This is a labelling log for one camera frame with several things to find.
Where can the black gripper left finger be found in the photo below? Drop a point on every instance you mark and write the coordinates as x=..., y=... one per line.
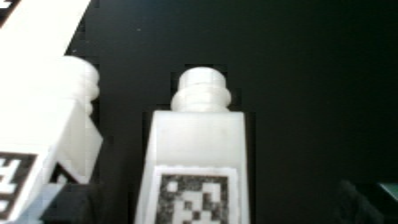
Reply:
x=73, y=202

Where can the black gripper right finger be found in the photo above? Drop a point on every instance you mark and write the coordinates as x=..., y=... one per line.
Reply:
x=366, y=203

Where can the white table leg with tag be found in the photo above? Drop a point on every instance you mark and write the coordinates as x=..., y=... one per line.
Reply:
x=194, y=189

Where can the white table leg beside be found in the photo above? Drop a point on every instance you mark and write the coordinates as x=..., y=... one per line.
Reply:
x=50, y=139

